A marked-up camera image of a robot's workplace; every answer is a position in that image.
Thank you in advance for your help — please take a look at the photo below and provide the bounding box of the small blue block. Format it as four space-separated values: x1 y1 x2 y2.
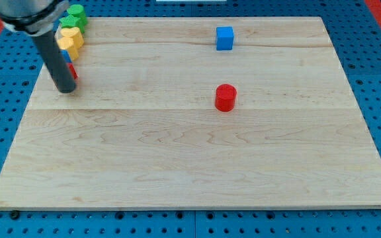
61 50 72 63

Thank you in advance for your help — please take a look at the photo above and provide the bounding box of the wooden board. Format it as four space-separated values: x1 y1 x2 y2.
0 17 381 211

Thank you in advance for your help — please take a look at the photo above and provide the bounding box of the red star block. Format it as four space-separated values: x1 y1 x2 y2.
67 63 78 80

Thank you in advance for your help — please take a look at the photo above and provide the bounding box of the green cylinder block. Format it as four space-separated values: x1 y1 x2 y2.
67 4 88 26

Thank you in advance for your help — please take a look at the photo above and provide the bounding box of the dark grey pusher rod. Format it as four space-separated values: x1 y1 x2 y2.
32 30 76 93

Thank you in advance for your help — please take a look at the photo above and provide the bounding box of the green star block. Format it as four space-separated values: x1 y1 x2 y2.
60 15 85 33

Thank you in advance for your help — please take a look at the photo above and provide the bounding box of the red cylinder block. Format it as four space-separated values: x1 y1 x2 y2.
214 84 237 112

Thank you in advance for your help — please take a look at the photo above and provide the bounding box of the blue cube block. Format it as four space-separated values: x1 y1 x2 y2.
216 26 234 51

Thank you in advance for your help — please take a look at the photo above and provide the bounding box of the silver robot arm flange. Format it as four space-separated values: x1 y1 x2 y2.
0 0 69 36

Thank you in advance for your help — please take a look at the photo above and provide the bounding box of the yellow hexagon block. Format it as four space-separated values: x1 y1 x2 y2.
57 37 79 61

